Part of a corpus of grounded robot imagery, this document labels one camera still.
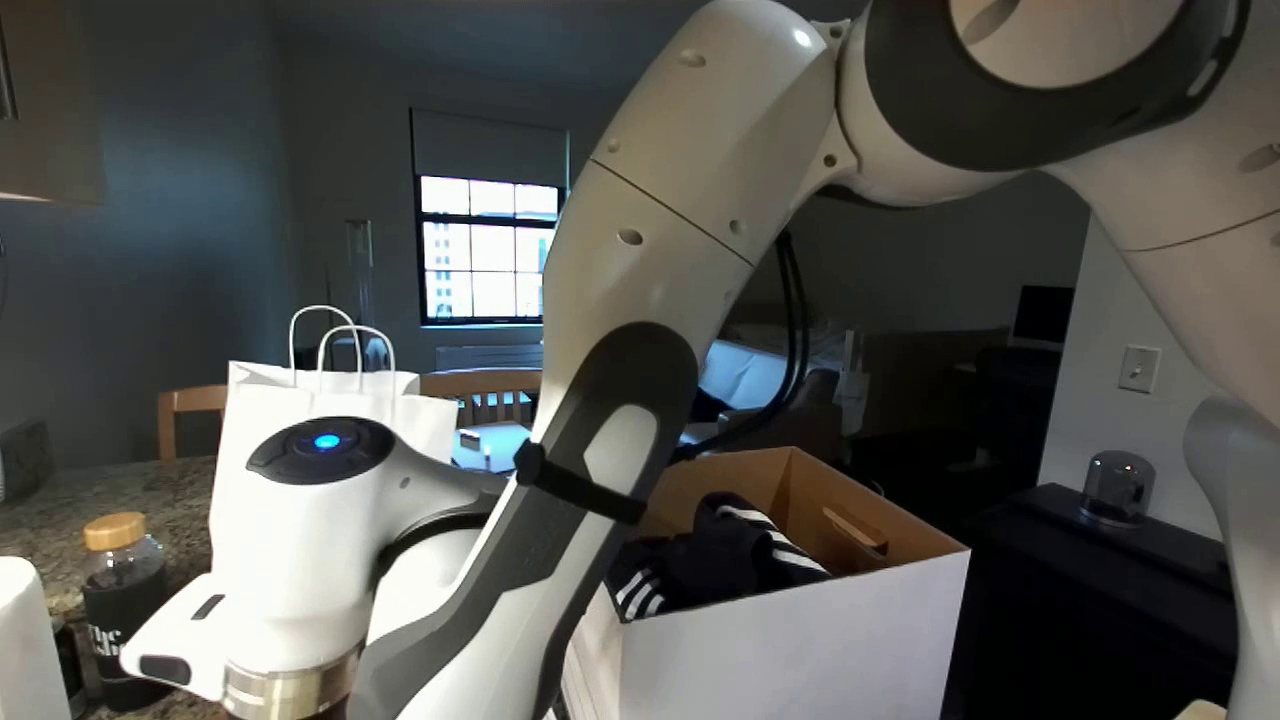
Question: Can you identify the pale flat box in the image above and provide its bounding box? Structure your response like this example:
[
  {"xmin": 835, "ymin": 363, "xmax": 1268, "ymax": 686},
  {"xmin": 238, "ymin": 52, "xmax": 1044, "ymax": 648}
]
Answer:
[{"xmin": 449, "ymin": 419, "xmax": 536, "ymax": 476}]

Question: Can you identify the black white striped item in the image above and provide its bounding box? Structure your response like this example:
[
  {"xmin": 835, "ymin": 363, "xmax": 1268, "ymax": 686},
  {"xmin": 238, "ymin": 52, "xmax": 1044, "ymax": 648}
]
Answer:
[{"xmin": 608, "ymin": 493, "xmax": 835, "ymax": 623}]

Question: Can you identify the dark sofa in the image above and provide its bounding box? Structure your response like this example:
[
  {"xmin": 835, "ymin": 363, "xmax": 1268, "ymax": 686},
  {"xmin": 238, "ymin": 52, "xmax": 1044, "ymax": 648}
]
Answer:
[{"xmin": 696, "ymin": 333, "xmax": 854, "ymax": 463}]

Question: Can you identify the white wall outlet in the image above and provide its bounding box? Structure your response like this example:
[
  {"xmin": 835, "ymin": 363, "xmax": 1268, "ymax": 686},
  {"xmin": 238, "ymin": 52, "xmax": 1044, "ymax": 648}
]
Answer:
[{"xmin": 1117, "ymin": 342, "xmax": 1164, "ymax": 398}]

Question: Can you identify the white countertop appliance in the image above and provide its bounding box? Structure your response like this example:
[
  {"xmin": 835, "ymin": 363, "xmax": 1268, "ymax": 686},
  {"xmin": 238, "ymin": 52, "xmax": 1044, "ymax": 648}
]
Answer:
[{"xmin": 0, "ymin": 555, "xmax": 72, "ymax": 720}]

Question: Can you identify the white window blind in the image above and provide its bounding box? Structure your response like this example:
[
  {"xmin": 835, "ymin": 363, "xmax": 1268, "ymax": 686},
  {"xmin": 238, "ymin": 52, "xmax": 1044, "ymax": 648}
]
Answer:
[{"xmin": 410, "ymin": 107, "xmax": 575, "ymax": 192}]

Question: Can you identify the white cardboard box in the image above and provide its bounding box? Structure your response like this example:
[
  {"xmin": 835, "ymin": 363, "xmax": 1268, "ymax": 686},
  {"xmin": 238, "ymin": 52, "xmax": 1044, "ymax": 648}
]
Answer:
[{"xmin": 558, "ymin": 446, "xmax": 978, "ymax": 720}]

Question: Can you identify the dark monitor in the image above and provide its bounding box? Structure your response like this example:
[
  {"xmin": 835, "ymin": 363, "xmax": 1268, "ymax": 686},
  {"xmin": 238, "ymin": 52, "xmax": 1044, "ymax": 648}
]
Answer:
[{"xmin": 1008, "ymin": 281, "xmax": 1076, "ymax": 353}]

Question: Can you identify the wooden chair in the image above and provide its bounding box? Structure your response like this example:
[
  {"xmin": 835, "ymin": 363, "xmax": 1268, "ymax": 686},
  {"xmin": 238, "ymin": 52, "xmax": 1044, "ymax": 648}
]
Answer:
[
  {"xmin": 416, "ymin": 369, "xmax": 544, "ymax": 431},
  {"xmin": 151, "ymin": 379, "xmax": 231, "ymax": 463}
]

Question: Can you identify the white paper bag with handles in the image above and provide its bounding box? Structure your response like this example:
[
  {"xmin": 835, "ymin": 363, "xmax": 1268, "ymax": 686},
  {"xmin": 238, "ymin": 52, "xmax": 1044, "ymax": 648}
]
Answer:
[{"xmin": 211, "ymin": 299, "xmax": 466, "ymax": 473}]

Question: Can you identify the black low cabinet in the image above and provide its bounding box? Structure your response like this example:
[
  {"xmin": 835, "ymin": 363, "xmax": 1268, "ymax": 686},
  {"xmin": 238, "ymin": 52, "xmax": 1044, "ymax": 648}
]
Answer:
[{"xmin": 958, "ymin": 481, "xmax": 1244, "ymax": 720}]

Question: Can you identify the large grid window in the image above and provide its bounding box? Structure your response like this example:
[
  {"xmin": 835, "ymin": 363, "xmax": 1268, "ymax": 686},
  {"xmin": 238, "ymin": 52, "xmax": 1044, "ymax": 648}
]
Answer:
[{"xmin": 416, "ymin": 174, "xmax": 566, "ymax": 328}]

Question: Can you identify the dark jar with wooden lid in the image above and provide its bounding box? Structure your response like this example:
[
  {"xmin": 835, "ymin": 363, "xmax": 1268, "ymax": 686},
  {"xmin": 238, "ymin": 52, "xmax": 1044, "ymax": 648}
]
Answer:
[{"xmin": 72, "ymin": 514, "xmax": 175, "ymax": 718}]

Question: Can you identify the glass dome jar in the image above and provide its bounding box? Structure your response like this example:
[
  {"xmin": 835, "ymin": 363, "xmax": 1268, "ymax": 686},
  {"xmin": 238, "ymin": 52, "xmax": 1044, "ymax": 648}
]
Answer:
[{"xmin": 1076, "ymin": 450, "xmax": 1160, "ymax": 530}]

